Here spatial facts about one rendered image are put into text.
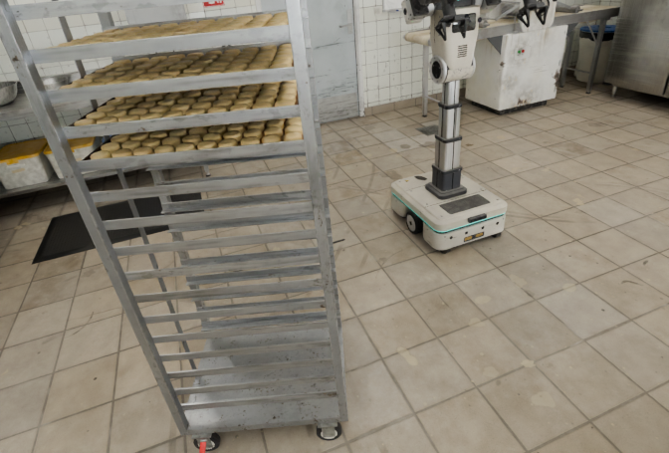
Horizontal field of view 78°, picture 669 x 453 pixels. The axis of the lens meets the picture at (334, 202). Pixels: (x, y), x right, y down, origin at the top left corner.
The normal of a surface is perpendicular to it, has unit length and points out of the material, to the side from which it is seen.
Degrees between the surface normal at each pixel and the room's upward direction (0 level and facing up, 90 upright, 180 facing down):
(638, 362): 0
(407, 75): 90
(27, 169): 94
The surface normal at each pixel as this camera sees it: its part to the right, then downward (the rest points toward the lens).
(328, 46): 0.35, 0.44
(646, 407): -0.09, -0.87
